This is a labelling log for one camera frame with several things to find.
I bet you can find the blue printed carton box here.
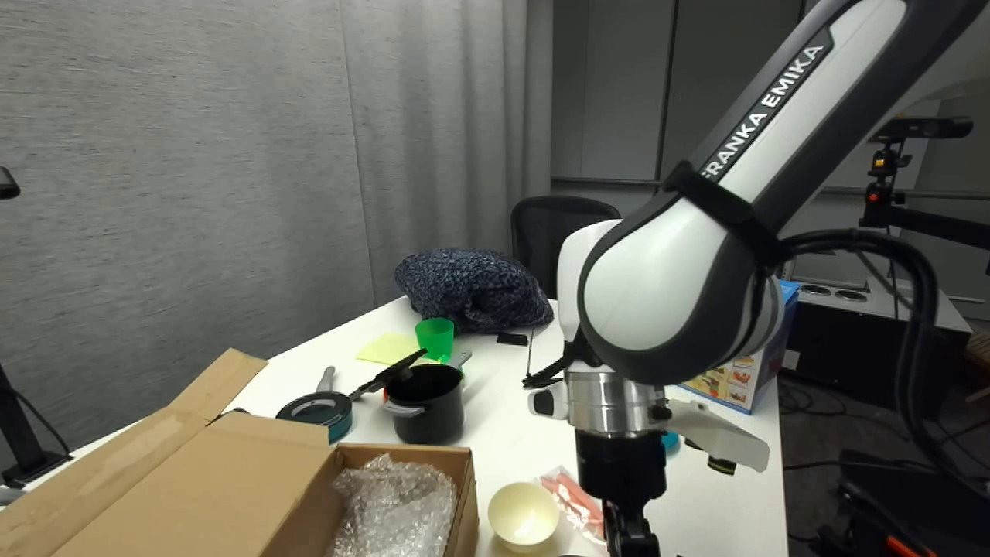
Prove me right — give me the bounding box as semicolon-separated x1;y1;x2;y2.
679;277;802;415

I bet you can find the black handled utensil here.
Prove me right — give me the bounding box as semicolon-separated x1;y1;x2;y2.
345;347;426;403

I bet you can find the dark blue knitted hat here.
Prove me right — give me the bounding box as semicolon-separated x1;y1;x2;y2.
392;246;553;335

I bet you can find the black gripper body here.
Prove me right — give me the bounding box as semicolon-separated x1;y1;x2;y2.
573;429;667;511

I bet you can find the white plastic bowl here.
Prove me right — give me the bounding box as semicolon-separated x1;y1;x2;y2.
487;480;566;550

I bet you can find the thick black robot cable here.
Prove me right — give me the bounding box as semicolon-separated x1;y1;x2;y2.
771;227;990;498

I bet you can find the black equipment base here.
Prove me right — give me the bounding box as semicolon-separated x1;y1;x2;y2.
838;452;990;557

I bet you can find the black stand with red lights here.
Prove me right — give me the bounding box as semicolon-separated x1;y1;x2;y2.
857;114;990;252

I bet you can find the green plastic cup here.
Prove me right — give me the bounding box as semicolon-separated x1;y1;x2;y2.
415;316;458;365

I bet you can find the black camera tripod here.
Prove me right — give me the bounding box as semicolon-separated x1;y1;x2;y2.
0;166;74;488

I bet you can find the brown cardboard box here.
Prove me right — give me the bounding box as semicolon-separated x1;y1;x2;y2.
0;347;483;557

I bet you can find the black pot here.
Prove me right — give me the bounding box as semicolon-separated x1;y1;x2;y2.
381;361;467;450

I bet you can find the orange cutlery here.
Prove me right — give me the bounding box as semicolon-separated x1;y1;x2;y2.
537;466;612;544

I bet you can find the grey curtain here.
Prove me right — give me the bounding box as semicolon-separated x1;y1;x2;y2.
0;0;553;459

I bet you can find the yellow paper sheet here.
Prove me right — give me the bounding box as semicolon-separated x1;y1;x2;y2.
355;332;424;368

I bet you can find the white side desk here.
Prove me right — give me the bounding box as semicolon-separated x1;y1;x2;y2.
791;252;973;413

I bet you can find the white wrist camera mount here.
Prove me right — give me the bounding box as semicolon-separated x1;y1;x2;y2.
660;401;773;477

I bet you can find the black office chair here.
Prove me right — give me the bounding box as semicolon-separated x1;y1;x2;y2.
509;194;625;303

